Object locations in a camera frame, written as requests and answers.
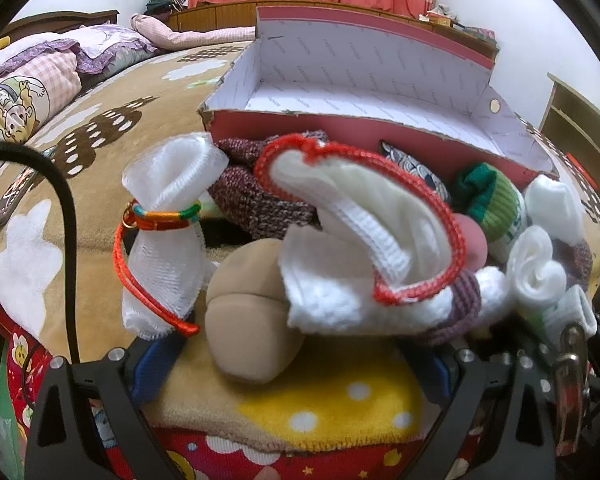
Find light wooden shelf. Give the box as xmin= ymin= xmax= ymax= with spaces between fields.
xmin=537 ymin=72 xmax=600 ymax=171

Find beige soft ball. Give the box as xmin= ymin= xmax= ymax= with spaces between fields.
xmin=205 ymin=237 xmax=306 ymax=383

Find dark blue patterned pouch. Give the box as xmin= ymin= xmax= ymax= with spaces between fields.
xmin=380 ymin=140 xmax=453 ymax=206

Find white sock green stripe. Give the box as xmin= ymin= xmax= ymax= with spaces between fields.
xmin=517 ymin=285 xmax=598 ymax=341

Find pink rolled quilt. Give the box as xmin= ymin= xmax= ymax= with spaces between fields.
xmin=130 ymin=12 xmax=258 ymax=52

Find white mesh sock red string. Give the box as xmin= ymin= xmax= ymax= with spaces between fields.
xmin=112 ymin=132 xmax=231 ymax=341

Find boxes on cabinet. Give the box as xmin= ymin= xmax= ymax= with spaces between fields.
xmin=425 ymin=4 xmax=496 ymax=43

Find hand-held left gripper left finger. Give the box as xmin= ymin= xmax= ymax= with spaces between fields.
xmin=25 ymin=337 xmax=186 ymax=480

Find pink plaid cartoon pillow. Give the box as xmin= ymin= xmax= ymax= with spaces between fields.
xmin=0 ymin=50 xmax=83 ymax=186

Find purple ruffled pillow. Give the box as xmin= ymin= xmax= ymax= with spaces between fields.
xmin=55 ymin=24 xmax=158 ymax=81

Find metal spring clip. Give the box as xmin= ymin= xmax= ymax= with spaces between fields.
xmin=554 ymin=324 xmax=590 ymax=457

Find black cable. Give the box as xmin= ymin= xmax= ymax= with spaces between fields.
xmin=0 ymin=142 xmax=81 ymax=366

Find red printed bedsheet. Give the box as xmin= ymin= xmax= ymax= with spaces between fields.
xmin=0 ymin=285 xmax=481 ymax=480

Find white sock red trim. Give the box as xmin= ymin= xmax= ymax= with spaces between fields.
xmin=252 ymin=132 xmax=468 ymax=336

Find pink sponge ball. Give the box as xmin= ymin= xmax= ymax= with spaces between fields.
xmin=452 ymin=212 xmax=488 ymax=268

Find green white striped sock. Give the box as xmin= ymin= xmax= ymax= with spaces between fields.
xmin=450 ymin=162 xmax=528 ymax=261

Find wooden headboard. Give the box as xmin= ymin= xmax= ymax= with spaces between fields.
xmin=7 ymin=9 xmax=120 ymax=36

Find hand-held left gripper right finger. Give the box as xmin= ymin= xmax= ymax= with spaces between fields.
xmin=405 ymin=345 xmax=561 ymax=480

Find maroon knitted sock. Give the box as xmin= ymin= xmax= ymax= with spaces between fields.
xmin=207 ymin=130 xmax=331 ymax=241
xmin=420 ymin=270 xmax=483 ymax=348

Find red cardboard box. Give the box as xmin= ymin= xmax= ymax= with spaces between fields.
xmin=197 ymin=5 xmax=558 ymax=186

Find orange stool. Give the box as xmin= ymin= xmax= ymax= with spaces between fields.
xmin=565 ymin=155 xmax=593 ymax=181

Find brown printed blanket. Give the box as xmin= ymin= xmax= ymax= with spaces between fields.
xmin=0 ymin=40 xmax=600 ymax=453

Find pile of folded clothes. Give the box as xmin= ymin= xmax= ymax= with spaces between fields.
xmin=145 ymin=0 xmax=190 ymax=13

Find wooden low cabinet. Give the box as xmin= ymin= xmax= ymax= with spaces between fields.
xmin=167 ymin=0 xmax=498 ymax=61

